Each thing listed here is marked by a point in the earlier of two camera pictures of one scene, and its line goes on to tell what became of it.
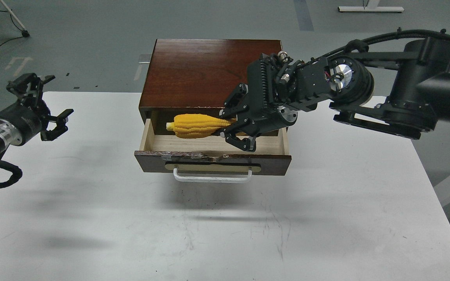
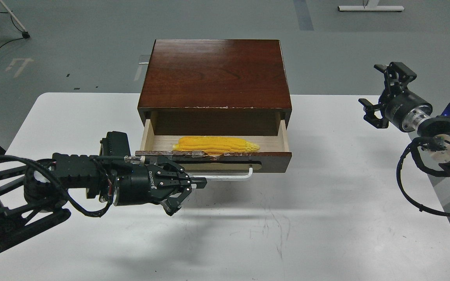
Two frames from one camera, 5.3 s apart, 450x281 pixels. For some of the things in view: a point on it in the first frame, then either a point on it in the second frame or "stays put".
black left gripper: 22,122 to 142,185
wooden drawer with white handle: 209,159 stays put
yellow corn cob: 196,125 to 214,145
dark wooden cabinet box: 186,76 stays put
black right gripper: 277,91 to 404,108
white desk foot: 371,7 stays put
